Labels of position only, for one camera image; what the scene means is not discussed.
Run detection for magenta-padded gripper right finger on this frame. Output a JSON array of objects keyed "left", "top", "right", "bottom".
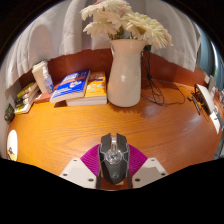
[{"left": 127, "top": 144, "right": 169, "bottom": 190}]

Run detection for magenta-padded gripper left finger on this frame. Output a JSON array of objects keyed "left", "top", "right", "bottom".
[{"left": 59, "top": 143, "right": 102, "bottom": 190}]

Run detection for grey black computer mouse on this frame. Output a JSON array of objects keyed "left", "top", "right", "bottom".
[{"left": 98, "top": 132, "right": 131, "bottom": 185}]

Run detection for round white yellow mouse pad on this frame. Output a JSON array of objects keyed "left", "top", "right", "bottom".
[{"left": 6, "top": 129, "right": 19, "bottom": 162}]

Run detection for dark pen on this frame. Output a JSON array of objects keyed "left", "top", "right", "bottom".
[{"left": 187, "top": 94, "right": 203, "bottom": 116}]

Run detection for dark red book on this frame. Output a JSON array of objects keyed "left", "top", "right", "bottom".
[{"left": 33, "top": 92, "right": 54, "bottom": 104}]

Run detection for white paper sheet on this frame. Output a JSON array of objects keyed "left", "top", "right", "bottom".
[{"left": 209, "top": 111, "right": 223, "bottom": 134}]

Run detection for yellow white book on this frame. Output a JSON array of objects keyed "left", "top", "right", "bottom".
[{"left": 13, "top": 99, "right": 38, "bottom": 115}]

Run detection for orange cover book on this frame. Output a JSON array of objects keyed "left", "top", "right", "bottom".
[{"left": 65, "top": 71, "right": 108, "bottom": 107}]

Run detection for dark mug with green inside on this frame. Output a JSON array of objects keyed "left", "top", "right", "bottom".
[{"left": 3, "top": 103, "right": 16, "bottom": 123}]

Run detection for flat white device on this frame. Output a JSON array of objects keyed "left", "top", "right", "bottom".
[{"left": 193, "top": 83, "right": 217, "bottom": 116}]

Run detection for small clear sanitizer bottle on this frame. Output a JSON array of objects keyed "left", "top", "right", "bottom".
[{"left": 42, "top": 66, "right": 55, "bottom": 94}]

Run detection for yellow black cover book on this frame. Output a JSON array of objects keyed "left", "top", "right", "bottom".
[{"left": 16, "top": 81, "right": 39, "bottom": 99}]

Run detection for white ceramic vase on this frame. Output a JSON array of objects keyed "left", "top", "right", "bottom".
[{"left": 106, "top": 38, "right": 149, "bottom": 108}]

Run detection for white lidded cup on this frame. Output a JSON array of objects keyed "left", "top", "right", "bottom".
[{"left": 31, "top": 59, "right": 49, "bottom": 94}]

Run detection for small grey standing box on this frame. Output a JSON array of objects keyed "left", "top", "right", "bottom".
[{"left": 208, "top": 74, "right": 218, "bottom": 91}]

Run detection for window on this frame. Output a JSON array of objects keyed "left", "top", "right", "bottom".
[{"left": 196, "top": 33, "right": 224, "bottom": 91}]

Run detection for white curtain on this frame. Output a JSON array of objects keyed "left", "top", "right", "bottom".
[{"left": 3, "top": 0, "right": 203, "bottom": 91}]

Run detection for cream white flower bouquet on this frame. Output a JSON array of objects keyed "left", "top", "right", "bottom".
[{"left": 79, "top": 0, "right": 174, "bottom": 50}]

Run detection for black cable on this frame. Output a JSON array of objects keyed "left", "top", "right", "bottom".
[{"left": 140, "top": 46, "right": 186, "bottom": 107}]

